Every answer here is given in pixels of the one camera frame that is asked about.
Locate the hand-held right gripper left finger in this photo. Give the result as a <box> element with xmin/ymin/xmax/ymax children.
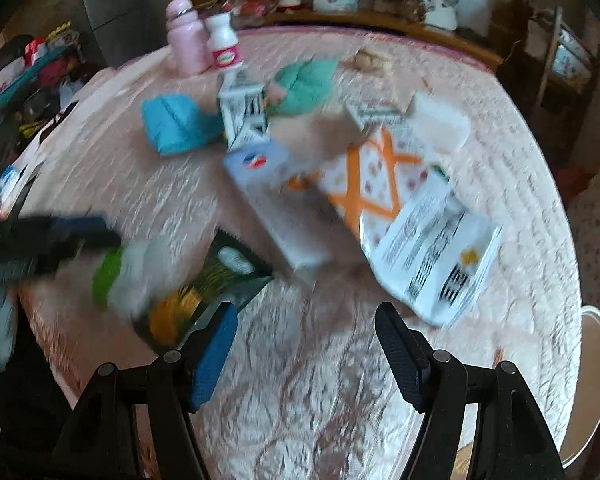
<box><xmin>52</xmin><ymin>301</ymin><xmax>239</xmax><ymax>480</ymax></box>

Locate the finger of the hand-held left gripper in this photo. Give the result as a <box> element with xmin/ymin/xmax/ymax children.
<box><xmin>30</xmin><ymin>230</ymin><xmax>123</xmax><ymax>277</ymax></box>
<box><xmin>10</xmin><ymin>215</ymin><xmax>108</xmax><ymax>237</ymax></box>

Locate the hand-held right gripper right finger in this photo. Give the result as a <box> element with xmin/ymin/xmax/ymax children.
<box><xmin>374</xmin><ymin>302</ymin><xmax>566</xmax><ymax>480</ymax></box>

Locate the white green plastic bottle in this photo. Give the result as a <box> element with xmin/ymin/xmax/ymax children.
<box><xmin>92</xmin><ymin>242</ymin><xmax>181</xmax><ymax>318</ymax></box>

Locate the white green medicine box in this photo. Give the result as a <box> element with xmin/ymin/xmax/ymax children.
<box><xmin>216</xmin><ymin>71</ymin><xmax>271</xmax><ymax>151</ymax></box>

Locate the pale blue cloth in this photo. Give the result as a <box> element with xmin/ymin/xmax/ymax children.
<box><xmin>0</xmin><ymin>285</ymin><xmax>20</xmax><ymax>366</ymax></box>

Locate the dark green snack packet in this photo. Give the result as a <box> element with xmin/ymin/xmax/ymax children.
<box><xmin>132</xmin><ymin>230</ymin><xmax>276</xmax><ymax>351</ymax></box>

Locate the white bag black print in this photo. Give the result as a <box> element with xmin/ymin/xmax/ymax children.
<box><xmin>0</xmin><ymin>102</ymin><xmax>81</xmax><ymax>211</ymax></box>

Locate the white packet black print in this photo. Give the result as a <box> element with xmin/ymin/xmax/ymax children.
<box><xmin>360</xmin><ymin>165</ymin><xmax>503</xmax><ymax>328</ymax></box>

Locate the pile of assorted household items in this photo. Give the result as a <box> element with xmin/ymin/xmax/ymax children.
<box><xmin>0</xmin><ymin>22</ymin><xmax>96</xmax><ymax>126</ymax></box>

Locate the white box blue red logo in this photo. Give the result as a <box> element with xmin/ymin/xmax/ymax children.
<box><xmin>223</xmin><ymin>139</ymin><xmax>333</xmax><ymax>283</ymax></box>

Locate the orange patterned white packet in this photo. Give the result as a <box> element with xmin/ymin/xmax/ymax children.
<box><xmin>287</xmin><ymin>127</ymin><xmax>426</xmax><ymax>241</ymax></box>

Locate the white round bin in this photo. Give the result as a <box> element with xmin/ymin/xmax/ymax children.
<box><xmin>555</xmin><ymin>305</ymin><xmax>600</xmax><ymax>466</ymax></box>

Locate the grey refrigerator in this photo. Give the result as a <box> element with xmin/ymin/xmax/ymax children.
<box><xmin>77</xmin><ymin>0</ymin><xmax>181</xmax><ymax>66</ymax></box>

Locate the floral patterned cushion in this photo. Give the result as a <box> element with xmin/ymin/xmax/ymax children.
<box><xmin>570</xmin><ymin>152</ymin><xmax>600</xmax><ymax>311</ymax></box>

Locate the white pill bottle pink label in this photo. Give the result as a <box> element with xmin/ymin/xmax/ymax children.
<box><xmin>205</xmin><ymin>12</ymin><xmax>246</xmax><ymax>72</ymax></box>

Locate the brown cardboard piece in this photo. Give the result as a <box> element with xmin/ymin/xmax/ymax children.
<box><xmin>270</xmin><ymin>110</ymin><xmax>368</xmax><ymax>171</ymax></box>

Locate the white box green stripe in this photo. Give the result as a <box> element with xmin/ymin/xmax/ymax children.
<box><xmin>347</xmin><ymin>102</ymin><xmax>411</xmax><ymax>133</ymax></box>

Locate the red cloth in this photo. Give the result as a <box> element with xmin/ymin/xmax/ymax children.
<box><xmin>565</xmin><ymin>167</ymin><xmax>596</xmax><ymax>201</ymax></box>

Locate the green cloth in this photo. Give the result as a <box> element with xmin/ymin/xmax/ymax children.
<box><xmin>267</xmin><ymin>57</ymin><xmax>341</xmax><ymax>117</ymax></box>

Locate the beige crumpled cloth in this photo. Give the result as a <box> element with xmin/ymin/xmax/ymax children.
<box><xmin>352</xmin><ymin>49</ymin><xmax>396</xmax><ymax>72</ymax></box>

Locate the dark wooden chair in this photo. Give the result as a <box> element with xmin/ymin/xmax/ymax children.
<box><xmin>497</xmin><ymin>5</ymin><xmax>600</xmax><ymax>151</ymax></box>

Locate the printed white cushion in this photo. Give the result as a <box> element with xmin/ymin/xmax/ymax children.
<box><xmin>420</xmin><ymin>0</ymin><xmax>461</xmax><ymax>28</ymax></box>

